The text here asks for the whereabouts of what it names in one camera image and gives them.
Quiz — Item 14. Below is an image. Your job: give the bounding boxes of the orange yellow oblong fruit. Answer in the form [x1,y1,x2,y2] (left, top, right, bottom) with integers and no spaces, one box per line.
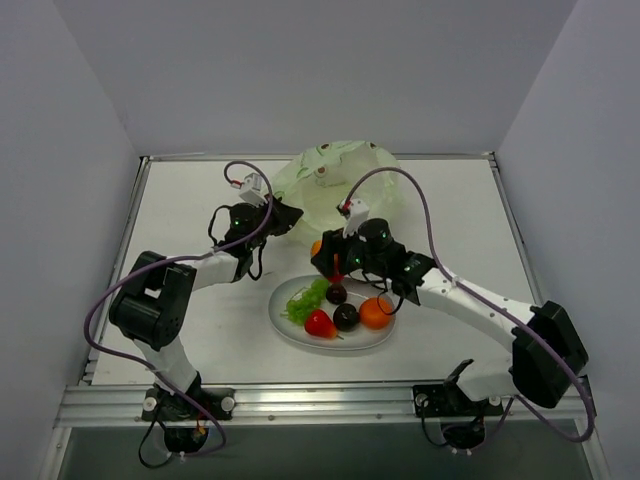
[310,240,344,284]

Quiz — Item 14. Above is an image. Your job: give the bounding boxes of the dark purple fake fruit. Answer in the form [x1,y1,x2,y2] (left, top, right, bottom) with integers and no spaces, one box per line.
[325,283,348,305]

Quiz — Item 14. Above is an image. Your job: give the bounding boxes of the orange fake fruit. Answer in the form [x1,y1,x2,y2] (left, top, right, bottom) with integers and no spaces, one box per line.
[359,297,394,330]

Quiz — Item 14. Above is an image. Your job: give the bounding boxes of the dark round fake fruit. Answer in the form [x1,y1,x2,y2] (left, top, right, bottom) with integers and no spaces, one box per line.
[332,303,360,332]

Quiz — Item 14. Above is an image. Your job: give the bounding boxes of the green fake grapes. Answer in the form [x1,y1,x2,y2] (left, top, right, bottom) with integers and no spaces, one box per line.
[280,278,330,326]

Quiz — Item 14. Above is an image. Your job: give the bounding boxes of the translucent plastic bag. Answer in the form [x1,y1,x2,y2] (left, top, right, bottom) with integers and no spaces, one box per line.
[271,140,400,247]

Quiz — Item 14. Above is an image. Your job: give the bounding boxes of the red yellow fake fruit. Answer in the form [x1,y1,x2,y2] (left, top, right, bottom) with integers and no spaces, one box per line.
[304,309,341,340]

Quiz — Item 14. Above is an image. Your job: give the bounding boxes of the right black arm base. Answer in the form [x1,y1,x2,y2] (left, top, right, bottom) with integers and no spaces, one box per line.
[412,383,505,452]

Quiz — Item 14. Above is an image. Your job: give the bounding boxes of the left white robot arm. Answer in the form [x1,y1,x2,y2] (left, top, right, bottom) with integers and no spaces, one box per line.
[109,198,303,419]

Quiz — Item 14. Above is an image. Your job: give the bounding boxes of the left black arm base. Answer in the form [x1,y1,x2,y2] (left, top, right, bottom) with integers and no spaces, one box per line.
[140,382,235,455]

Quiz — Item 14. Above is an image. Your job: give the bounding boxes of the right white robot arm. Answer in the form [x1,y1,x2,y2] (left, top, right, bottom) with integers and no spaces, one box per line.
[311,219,588,413]

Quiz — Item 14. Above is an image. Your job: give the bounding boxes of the white oval plate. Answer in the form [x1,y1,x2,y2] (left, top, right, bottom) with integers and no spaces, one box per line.
[268,275,397,351]

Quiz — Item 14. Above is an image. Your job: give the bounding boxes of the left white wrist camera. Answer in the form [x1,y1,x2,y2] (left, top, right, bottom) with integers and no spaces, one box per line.
[239,173,266,207]

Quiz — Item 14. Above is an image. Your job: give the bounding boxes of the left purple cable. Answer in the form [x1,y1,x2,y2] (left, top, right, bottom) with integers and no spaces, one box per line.
[83,160,274,454]

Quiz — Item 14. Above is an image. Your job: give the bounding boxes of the purple cable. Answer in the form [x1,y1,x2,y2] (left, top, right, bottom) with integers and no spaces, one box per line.
[83,160,274,454]
[338,168,596,446]

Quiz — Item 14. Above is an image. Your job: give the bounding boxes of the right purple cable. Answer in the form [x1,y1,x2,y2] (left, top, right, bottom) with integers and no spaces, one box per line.
[338,168,596,446]

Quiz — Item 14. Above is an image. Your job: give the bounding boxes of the aluminium front rail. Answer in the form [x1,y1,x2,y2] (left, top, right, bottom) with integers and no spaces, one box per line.
[52,377,599,429]

